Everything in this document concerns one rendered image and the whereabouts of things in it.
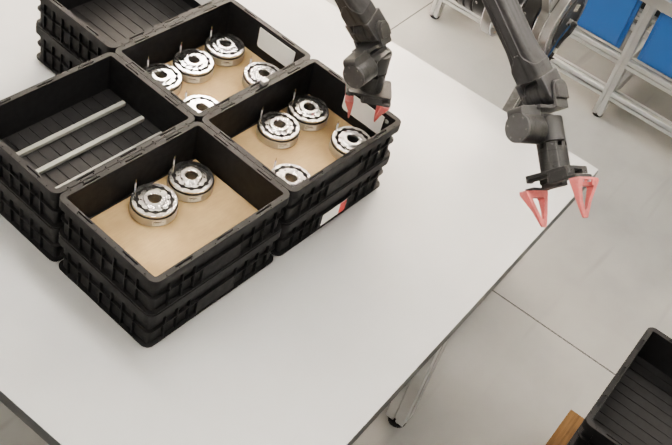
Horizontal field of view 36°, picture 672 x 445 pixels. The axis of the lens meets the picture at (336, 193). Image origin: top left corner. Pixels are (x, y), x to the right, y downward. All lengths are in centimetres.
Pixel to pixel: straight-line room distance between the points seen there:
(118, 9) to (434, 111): 91
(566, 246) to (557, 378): 59
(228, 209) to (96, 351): 42
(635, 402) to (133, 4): 167
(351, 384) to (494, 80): 233
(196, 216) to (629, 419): 119
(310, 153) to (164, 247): 48
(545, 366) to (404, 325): 107
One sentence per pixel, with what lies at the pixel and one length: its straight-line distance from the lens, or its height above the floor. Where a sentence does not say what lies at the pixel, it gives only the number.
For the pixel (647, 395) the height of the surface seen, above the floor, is 49.
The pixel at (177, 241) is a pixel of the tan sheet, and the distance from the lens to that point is 222.
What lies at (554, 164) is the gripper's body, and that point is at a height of 128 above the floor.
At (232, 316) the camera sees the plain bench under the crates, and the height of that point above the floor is 70.
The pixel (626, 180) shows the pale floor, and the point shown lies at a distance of 413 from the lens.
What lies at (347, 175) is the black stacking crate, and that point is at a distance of 241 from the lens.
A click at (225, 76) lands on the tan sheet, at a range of 264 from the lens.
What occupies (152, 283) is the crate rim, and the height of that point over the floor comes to 92.
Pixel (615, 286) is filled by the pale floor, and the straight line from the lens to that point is 370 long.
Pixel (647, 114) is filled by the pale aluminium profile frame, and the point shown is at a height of 14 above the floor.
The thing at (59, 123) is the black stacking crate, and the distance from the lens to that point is 246.
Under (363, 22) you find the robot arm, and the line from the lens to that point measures 227.
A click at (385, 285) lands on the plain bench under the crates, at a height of 70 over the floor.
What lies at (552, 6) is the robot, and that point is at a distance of 302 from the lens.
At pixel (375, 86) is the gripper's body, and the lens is 236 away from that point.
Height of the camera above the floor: 249
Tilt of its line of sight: 44 degrees down
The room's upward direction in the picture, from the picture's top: 16 degrees clockwise
